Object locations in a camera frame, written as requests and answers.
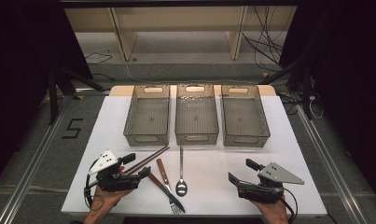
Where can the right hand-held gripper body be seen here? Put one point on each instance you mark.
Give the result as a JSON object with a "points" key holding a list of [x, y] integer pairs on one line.
{"points": [[260, 191]]}

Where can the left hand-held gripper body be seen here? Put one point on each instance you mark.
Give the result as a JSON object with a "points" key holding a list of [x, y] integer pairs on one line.
{"points": [[114, 182]]}

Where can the brown wooden chopstick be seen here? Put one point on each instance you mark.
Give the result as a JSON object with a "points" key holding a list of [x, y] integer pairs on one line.
{"points": [[151, 156], [157, 155]]}

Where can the steel spoon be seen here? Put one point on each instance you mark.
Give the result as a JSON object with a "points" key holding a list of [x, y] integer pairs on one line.
{"points": [[181, 188]]}

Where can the smoky clear plastic bin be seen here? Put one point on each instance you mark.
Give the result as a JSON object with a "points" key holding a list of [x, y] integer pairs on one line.
{"points": [[244, 119], [196, 119], [148, 119]]}

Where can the person's left hand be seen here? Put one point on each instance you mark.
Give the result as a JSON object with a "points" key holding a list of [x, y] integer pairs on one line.
{"points": [[104, 199]]}

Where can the person's right hand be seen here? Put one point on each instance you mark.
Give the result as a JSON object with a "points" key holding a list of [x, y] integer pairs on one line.
{"points": [[274, 210]]}

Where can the black metal stand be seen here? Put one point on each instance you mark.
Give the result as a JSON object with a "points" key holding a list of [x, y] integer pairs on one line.
{"points": [[305, 90], [53, 99]]}

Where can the black curtain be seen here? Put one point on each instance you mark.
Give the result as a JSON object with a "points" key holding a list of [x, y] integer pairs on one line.
{"points": [[20, 77], [347, 77]]}

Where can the light wooden shelf unit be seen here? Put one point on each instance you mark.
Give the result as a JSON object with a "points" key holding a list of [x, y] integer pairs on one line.
{"points": [[182, 18]]}

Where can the aluminium floor rail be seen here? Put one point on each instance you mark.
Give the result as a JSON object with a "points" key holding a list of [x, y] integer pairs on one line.
{"points": [[30, 174], [331, 174]]}

